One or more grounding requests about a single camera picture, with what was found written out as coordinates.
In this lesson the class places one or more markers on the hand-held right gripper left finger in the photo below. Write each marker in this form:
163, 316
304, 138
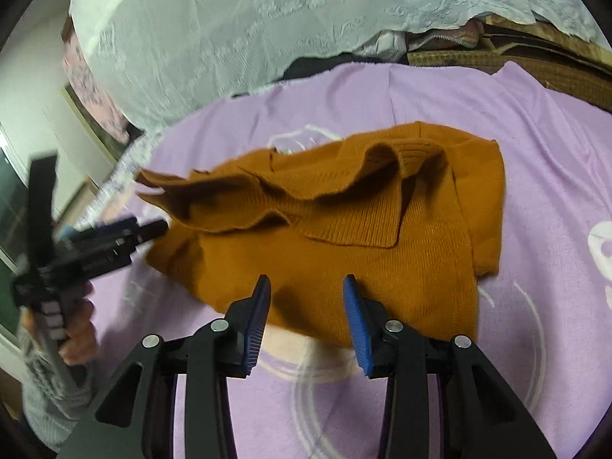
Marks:
258, 325

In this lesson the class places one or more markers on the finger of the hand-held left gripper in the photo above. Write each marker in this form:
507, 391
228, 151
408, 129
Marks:
150, 232
110, 228

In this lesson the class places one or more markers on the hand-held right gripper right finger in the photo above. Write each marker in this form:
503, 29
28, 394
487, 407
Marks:
358, 330

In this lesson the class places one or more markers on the orange knit sweater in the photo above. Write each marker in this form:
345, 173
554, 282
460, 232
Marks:
358, 258

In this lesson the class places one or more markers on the person's left forearm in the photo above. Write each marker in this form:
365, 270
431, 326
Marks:
48, 406

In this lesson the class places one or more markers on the person's left hand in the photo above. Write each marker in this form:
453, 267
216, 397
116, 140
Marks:
81, 325

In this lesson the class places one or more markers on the white floral cloth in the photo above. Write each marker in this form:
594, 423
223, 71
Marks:
129, 162

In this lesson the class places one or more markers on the pink floral cloth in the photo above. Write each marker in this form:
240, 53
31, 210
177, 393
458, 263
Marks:
95, 100

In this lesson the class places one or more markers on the white lace cloth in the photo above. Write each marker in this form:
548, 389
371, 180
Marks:
239, 24

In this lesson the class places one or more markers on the purple printed bedsheet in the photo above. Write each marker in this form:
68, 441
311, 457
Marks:
526, 153

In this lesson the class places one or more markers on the pale bundled cloth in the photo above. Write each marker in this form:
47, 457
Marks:
430, 40

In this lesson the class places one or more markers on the woven straw mat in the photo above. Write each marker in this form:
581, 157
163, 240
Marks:
550, 67

